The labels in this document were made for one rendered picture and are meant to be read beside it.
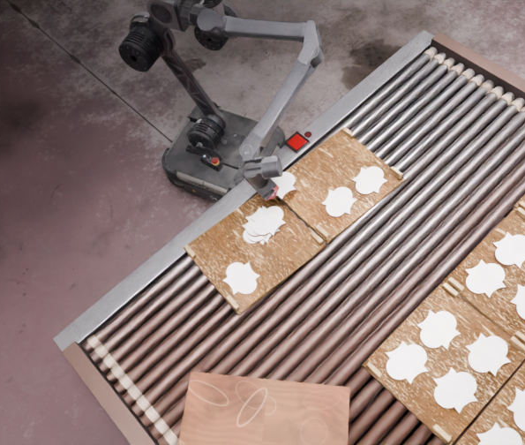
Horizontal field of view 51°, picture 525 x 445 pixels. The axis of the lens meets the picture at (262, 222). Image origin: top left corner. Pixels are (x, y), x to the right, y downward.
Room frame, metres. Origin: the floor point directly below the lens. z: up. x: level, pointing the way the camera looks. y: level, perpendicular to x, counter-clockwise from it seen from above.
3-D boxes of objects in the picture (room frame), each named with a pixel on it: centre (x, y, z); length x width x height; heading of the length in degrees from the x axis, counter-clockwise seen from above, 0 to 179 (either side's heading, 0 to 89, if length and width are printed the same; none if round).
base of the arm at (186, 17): (1.65, 0.10, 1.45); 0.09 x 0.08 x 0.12; 144
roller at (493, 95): (0.95, -0.30, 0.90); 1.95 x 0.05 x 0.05; 124
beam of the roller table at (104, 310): (1.30, -0.07, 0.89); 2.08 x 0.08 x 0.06; 124
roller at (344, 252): (0.90, -0.33, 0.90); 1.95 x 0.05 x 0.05; 124
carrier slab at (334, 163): (1.16, -0.31, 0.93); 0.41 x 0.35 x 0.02; 120
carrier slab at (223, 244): (0.95, 0.05, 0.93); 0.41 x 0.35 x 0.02; 119
